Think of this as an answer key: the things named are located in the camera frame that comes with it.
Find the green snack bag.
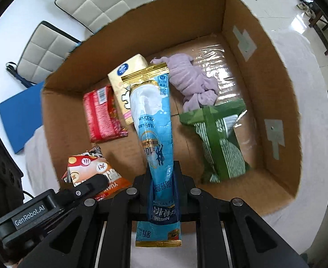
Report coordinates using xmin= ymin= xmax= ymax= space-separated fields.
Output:
xmin=179 ymin=99 xmax=250 ymax=183

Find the orange snack packet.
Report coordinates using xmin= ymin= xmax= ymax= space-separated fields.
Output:
xmin=62 ymin=145 xmax=131 ymax=201

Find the red tissue pack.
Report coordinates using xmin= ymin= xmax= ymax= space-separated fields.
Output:
xmin=83 ymin=85 xmax=128 ymax=143

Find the purple fluffy cloth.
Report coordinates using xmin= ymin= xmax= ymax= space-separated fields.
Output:
xmin=151 ymin=53 xmax=219 ymax=113

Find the light blue long pouch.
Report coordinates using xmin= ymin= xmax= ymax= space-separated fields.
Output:
xmin=123 ymin=63 xmax=182 ymax=247

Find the yellow tissue pack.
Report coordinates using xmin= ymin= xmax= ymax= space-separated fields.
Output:
xmin=108 ymin=54 xmax=148 ymax=125

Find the open cardboard box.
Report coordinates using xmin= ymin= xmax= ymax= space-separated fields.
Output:
xmin=40 ymin=0 xmax=304 ymax=216

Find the blue foam mat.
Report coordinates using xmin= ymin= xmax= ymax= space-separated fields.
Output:
xmin=0 ymin=82 xmax=44 ymax=154

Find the grey table cloth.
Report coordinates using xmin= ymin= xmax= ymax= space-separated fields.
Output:
xmin=25 ymin=30 xmax=328 ymax=252

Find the left white padded chair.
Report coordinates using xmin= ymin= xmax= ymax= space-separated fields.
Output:
xmin=5 ymin=21 xmax=81 ymax=88

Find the dark wooden chair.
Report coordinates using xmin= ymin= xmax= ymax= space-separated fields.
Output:
xmin=309 ymin=2 xmax=328 ymax=56

